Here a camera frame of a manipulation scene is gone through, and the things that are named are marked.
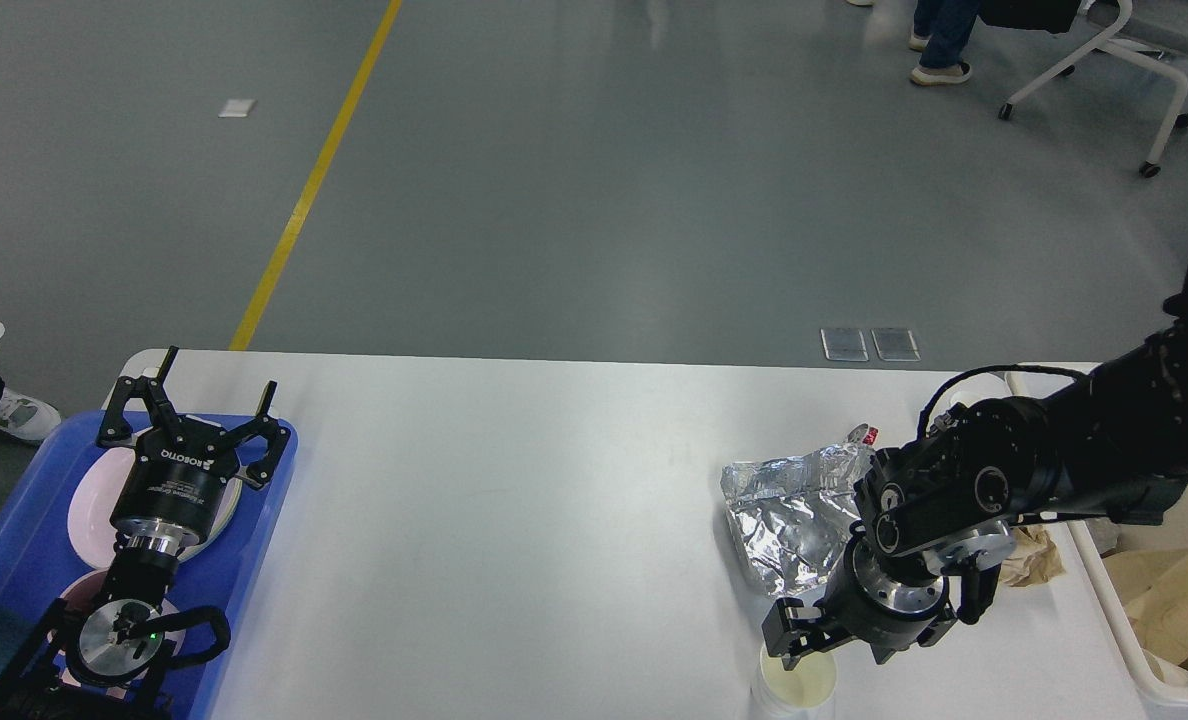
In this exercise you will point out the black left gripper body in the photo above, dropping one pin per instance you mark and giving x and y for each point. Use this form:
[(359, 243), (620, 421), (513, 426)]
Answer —
[(174, 489)]

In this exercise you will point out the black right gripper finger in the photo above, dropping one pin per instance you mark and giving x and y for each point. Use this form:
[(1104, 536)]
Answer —
[(794, 629), (914, 645)]

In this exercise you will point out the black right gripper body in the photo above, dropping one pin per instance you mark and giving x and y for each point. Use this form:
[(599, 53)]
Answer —
[(861, 603)]

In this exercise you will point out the pink plate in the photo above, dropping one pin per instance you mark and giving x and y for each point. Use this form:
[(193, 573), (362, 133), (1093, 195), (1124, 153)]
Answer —
[(89, 530)]

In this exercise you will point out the white paper cup front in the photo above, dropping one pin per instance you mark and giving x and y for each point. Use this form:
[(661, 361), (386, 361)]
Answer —
[(806, 692)]

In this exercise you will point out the white paper cup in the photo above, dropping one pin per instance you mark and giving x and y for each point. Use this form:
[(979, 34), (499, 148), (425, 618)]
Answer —
[(806, 692), (1165, 671)]

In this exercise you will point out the brown paper sheet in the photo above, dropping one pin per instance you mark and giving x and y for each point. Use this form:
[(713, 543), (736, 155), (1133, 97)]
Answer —
[(1152, 589)]

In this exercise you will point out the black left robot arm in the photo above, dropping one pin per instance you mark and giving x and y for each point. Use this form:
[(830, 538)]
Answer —
[(128, 552)]

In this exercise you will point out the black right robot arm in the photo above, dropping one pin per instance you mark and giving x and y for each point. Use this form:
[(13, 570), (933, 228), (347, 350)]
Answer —
[(936, 516)]

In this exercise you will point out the white sneaker at left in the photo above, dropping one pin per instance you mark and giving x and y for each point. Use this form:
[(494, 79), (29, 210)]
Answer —
[(26, 419)]

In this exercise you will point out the crumpled aluminium foil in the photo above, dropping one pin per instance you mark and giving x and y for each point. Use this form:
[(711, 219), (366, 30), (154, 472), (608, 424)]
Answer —
[(790, 517)]

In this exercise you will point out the crumpled brown paper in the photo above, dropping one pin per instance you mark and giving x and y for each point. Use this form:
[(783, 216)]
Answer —
[(1035, 560)]

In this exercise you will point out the blue plastic tray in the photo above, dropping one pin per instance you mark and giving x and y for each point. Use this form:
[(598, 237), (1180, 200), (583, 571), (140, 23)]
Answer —
[(37, 560)]

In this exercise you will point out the clear plastic wrap in bin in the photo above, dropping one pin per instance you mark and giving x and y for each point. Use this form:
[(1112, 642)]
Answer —
[(1105, 535)]

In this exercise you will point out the left metal floor plate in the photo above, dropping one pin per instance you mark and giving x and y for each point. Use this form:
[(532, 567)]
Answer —
[(844, 345)]

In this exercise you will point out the metal floor plate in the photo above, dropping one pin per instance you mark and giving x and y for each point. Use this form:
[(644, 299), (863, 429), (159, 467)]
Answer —
[(895, 345), (844, 345)]

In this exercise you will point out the right metal floor plate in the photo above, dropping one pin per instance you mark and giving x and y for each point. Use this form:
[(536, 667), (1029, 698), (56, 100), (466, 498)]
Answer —
[(895, 345)]

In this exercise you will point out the cream plastic bin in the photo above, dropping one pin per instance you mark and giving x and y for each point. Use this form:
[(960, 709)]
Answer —
[(1160, 700)]

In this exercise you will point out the white floor label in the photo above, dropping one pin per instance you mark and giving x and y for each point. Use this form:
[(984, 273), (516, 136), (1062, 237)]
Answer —
[(236, 108)]

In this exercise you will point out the person in blue jeans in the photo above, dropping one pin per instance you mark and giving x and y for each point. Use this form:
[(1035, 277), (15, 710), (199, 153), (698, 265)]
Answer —
[(940, 32)]

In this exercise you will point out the white office chair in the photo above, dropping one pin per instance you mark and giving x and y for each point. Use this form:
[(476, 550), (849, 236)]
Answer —
[(1151, 35)]

